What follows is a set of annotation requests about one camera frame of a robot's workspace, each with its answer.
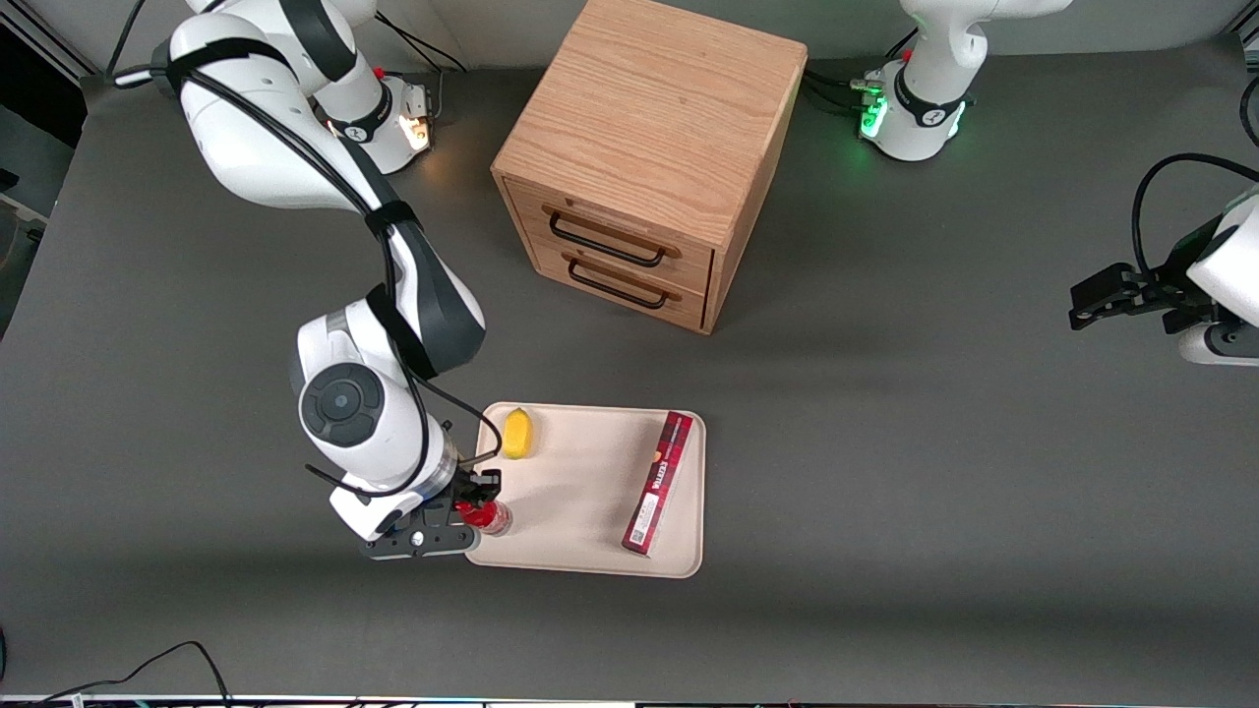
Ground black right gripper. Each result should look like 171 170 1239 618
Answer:
358 469 504 562

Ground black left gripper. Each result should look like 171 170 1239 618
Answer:
1068 221 1227 335

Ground red coke bottle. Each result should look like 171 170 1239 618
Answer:
454 500 514 538

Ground beige plastic tray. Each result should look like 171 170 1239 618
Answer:
462 401 707 579

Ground red snack box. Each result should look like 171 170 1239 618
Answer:
621 410 695 559

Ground wooden drawer cabinet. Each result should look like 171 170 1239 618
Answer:
491 0 809 336

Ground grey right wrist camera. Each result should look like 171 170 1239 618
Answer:
329 480 430 543

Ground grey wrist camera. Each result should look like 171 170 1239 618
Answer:
1177 323 1259 368
329 480 430 543

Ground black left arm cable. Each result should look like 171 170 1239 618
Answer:
1131 153 1259 281

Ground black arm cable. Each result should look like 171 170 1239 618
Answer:
1131 153 1259 281
111 39 505 499

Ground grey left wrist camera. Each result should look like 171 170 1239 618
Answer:
1177 323 1259 368

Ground black drawer handle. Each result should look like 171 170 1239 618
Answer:
567 253 674 311
548 210 669 268

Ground black cable at table edge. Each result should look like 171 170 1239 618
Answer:
0 641 233 708

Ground black left base cables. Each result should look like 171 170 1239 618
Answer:
802 29 921 114

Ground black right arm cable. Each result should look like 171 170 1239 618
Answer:
111 39 505 499

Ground black right base cable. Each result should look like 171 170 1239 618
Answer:
374 15 469 119

